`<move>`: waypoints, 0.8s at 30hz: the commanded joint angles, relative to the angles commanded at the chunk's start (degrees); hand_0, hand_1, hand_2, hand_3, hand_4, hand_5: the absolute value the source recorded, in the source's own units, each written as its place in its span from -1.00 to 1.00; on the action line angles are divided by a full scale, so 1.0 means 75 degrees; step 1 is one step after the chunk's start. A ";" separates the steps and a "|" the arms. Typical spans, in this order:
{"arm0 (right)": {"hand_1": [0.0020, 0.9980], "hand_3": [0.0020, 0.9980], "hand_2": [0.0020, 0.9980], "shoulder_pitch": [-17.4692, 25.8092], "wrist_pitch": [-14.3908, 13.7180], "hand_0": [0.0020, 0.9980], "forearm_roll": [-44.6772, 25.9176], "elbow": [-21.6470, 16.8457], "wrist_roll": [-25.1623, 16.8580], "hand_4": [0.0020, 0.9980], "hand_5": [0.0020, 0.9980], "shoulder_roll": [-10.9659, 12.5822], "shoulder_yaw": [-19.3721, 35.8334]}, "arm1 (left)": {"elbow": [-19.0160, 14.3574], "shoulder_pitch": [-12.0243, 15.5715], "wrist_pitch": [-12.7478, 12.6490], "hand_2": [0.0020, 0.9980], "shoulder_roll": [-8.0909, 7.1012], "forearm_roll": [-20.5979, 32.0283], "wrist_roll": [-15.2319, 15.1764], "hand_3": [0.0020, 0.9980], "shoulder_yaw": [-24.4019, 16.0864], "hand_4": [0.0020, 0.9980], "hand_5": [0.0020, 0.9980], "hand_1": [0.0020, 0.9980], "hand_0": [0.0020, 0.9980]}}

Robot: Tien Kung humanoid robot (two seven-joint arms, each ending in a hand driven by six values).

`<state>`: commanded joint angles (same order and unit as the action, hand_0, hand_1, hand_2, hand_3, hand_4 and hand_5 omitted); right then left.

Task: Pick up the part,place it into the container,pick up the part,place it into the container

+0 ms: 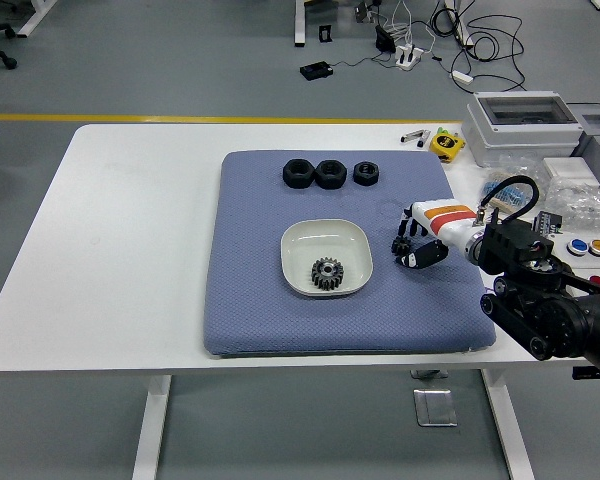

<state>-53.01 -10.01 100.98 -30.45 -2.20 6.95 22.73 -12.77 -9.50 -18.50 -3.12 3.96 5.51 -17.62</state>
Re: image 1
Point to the yellow floor tape line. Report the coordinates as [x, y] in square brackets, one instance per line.
[130, 118]

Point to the white orange robot right hand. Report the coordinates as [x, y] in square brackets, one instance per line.
[447, 222]

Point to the grey electrical enclosure box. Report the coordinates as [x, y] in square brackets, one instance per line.
[520, 135]

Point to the small black gear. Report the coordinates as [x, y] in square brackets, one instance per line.
[399, 246]

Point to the yellow tape measure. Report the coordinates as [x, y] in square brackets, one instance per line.
[446, 145]

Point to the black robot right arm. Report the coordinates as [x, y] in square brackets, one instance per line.
[530, 280]

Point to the black floor bracket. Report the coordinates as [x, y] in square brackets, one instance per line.
[325, 33]

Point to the white square dish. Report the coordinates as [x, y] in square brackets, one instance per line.
[325, 240]

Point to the black labelled module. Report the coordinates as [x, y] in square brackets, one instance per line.
[550, 221]

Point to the small black hex nut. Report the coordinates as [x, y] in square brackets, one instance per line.
[366, 173]

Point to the white table leg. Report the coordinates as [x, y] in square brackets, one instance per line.
[150, 430]
[510, 430]

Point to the blue resistor tape roll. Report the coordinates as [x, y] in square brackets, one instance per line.
[492, 187]

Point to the blue-grey padded mat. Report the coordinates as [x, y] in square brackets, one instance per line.
[260, 310]

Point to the metal floor plate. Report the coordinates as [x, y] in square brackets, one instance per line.
[434, 407]

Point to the white power strip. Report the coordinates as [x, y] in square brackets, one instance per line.
[409, 56]

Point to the white plug adapter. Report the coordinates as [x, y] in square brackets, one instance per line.
[462, 77]

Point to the large black hex nut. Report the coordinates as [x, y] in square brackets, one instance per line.
[298, 174]
[330, 174]

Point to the black power adapter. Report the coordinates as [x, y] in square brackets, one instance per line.
[316, 70]

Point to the black charger brick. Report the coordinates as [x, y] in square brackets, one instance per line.
[384, 40]

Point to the white desk leg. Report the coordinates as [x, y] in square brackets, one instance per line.
[35, 17]
[301, 22]

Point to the black desk control panel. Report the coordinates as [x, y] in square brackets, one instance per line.
[587, 373]

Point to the clear plastic bag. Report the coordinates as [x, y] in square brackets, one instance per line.
[580, 200]
[517, 162]

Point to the silver black marker pen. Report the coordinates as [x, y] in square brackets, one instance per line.
[414, 136]

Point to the large black gear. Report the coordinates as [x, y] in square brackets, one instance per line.
[328, 275]

